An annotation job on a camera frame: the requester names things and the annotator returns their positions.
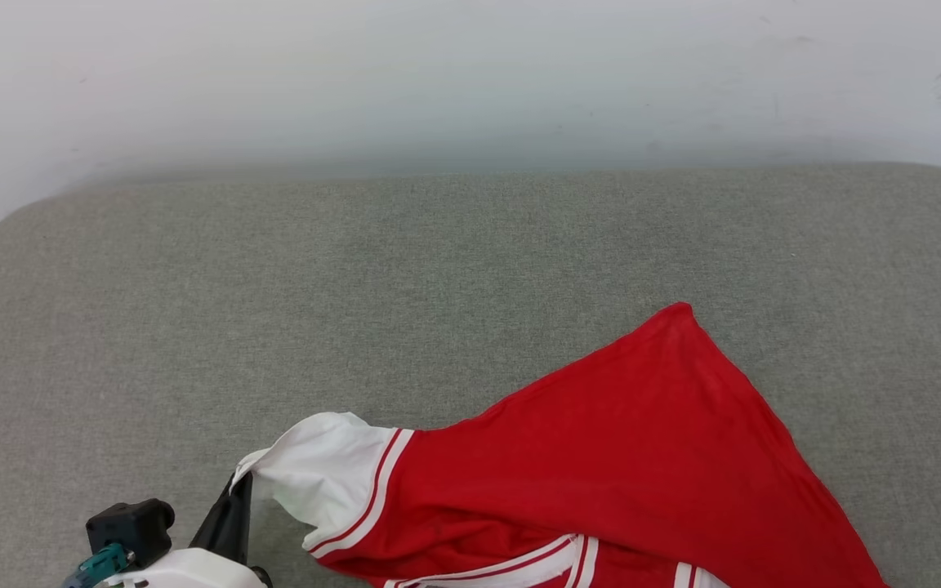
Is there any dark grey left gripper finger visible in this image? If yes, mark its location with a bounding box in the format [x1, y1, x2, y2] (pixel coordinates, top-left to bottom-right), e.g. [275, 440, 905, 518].
[190, 471, 256, 566]

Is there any red and white shirt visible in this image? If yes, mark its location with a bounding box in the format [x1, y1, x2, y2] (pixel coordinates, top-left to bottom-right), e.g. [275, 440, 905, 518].
[230, 301, 890, 588]

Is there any black camera plug block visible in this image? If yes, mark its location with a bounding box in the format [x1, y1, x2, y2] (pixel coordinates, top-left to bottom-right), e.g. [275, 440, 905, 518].
[85, 499, 176, 569]

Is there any teal cable connector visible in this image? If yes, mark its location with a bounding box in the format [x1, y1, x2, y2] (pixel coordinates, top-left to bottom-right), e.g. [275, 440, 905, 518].
[60, 542, 133, 588]

